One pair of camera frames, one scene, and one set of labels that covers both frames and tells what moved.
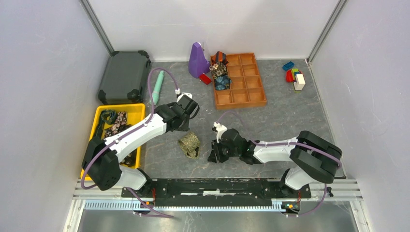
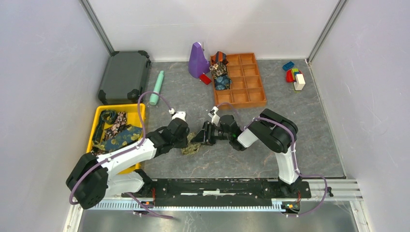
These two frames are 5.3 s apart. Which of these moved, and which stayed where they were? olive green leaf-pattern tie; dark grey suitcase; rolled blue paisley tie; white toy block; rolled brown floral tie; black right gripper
Moved: black right gripper; olive green leaf-pattern tie
Stayed: dark grey suitcase; rolled blue paisley tie; rolled brown floral tie; white toy block
